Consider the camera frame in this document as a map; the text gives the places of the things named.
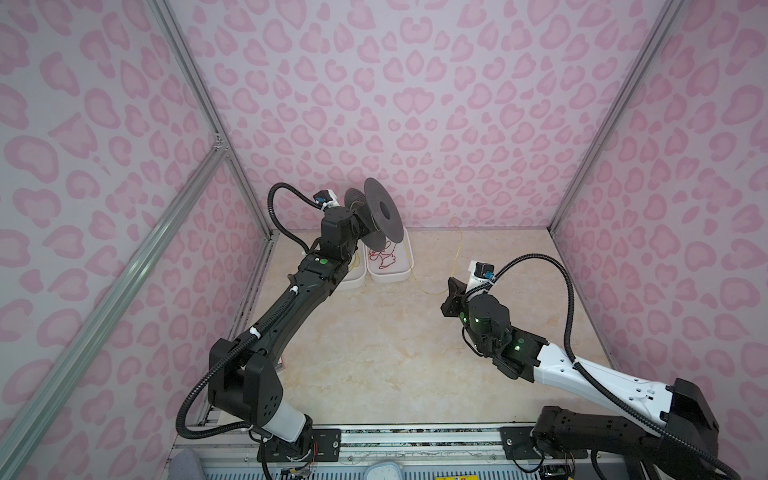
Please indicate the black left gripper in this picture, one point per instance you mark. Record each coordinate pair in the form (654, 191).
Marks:
(362, 228)

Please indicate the aluminium frame right post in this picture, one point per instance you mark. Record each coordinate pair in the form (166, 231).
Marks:
(663, 27)

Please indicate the dark grey cable spool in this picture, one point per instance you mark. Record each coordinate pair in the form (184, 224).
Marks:
(378, 214)

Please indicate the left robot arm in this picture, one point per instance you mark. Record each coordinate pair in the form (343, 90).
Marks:
(242, 379)

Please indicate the white plastic tray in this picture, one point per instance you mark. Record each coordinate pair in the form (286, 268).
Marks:
(393, 264)
(355, 278)

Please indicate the aluminium frame left post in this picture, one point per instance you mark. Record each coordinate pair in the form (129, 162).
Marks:
(180, 50)

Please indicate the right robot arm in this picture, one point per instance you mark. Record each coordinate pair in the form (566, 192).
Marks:
(669, 426)

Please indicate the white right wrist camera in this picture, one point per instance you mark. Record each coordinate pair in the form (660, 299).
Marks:
(480, 273)

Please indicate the white plastic tray left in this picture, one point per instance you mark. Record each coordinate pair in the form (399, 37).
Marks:
(355, 278)

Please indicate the aluminium frame diagonal bar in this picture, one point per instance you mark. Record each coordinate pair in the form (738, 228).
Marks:
(39, 413)

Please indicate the aluminium frame post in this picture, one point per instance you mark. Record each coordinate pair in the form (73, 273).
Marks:
(663, 27)
(180, 50)

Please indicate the white plastic tray right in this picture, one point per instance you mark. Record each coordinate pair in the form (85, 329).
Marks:
(393, 264)

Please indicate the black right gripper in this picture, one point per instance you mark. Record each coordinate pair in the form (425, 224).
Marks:
(454, 298)

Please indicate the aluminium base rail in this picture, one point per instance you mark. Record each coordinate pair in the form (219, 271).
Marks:
(405, 451)

